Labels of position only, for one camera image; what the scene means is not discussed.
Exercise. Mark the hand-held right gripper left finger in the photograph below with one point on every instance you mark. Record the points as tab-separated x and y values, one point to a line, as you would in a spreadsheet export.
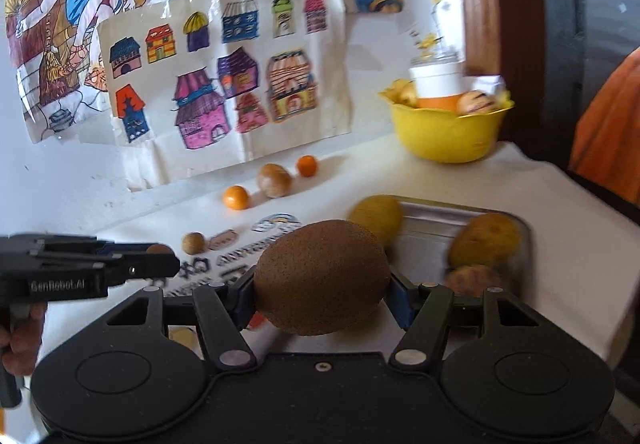
242	299

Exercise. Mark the black door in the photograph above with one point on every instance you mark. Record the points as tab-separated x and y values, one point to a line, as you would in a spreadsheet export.
560	23

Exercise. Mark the person's left hand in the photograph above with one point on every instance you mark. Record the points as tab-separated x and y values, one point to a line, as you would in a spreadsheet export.
27	344

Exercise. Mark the coloured drawing of houses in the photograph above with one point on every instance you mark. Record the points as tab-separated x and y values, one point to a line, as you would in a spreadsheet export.
200	73

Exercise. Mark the white jar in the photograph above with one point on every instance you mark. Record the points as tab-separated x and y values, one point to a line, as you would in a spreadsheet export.
435	81

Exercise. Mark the wall poster with orange dress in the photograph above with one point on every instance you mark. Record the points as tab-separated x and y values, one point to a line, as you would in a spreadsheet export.
610	133

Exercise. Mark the small orange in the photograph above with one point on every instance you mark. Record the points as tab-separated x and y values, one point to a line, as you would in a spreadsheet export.
307	166
236	198

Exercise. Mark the white printed tablecloth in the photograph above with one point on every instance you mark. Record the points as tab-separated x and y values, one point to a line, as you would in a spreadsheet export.
565	249

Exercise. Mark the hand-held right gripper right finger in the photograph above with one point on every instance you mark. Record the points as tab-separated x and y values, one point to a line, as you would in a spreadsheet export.
400	299

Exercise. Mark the white paper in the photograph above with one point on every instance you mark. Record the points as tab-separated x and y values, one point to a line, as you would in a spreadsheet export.
492	83

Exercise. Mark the metal tray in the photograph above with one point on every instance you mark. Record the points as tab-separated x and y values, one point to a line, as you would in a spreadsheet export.
430	224

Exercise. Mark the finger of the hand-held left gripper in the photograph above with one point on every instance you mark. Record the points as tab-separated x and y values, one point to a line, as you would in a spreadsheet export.
112	249
150	269

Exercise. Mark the brown kiwi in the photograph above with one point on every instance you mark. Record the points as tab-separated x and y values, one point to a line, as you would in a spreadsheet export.
320	274

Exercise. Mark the yellow fruit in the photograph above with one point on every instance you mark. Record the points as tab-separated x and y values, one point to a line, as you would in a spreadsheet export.
402	93

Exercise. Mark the striped brown round fruit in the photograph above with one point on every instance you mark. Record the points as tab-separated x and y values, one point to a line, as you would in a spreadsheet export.
472	279
475	103

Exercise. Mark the yellow bowl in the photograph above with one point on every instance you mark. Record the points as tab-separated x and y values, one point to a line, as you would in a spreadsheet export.
445	136

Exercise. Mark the mottled yellow-brown lemon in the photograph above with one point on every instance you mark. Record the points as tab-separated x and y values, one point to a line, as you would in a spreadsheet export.
375	219
485	239

